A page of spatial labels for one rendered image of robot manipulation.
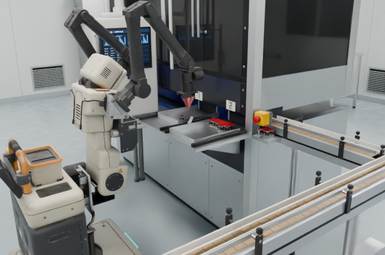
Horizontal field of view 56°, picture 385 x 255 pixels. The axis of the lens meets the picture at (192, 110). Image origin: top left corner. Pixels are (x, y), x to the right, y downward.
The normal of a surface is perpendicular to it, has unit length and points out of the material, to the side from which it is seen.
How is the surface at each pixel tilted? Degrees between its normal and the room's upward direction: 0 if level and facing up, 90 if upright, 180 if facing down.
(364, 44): 90
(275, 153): 90
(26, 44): 90
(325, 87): 90
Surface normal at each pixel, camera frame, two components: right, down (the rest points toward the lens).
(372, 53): -0.82, 0.17
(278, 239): 0.58, 0.22
